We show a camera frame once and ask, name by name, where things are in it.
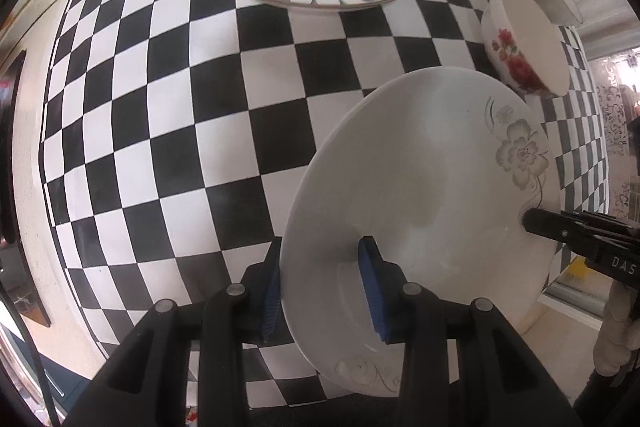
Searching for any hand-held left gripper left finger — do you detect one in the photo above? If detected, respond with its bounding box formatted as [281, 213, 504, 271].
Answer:
[75, 237, 283, 427]

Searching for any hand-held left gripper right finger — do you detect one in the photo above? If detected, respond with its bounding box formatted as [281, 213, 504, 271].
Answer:
[357, 235, 583, 427]

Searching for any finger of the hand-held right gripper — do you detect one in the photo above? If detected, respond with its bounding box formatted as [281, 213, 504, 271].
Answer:
[520, 206, 640, 259]

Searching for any white plate with grey flower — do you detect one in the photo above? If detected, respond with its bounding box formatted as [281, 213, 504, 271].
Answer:
[279, 67, 563, 397]

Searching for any white bowl with red flowers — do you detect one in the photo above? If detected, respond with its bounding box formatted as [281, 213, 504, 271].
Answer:
[481, 0, 572, 98]

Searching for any person's right forearm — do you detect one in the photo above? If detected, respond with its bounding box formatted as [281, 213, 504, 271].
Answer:
[572, 364, 640, 427]

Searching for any person's right hand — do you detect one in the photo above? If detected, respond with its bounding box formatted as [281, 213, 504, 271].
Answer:
[592, 279, 640, 375]

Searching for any floral patterned cloth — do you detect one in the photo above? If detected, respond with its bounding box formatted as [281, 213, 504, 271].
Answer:
[587, 49, 640, 223]

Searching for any black and white checkered mat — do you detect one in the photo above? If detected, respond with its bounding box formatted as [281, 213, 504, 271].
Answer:
[37, 0, 611, 408]

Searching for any black cable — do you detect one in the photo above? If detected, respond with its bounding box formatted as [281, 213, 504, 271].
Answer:
[0, 282, 66, 427]

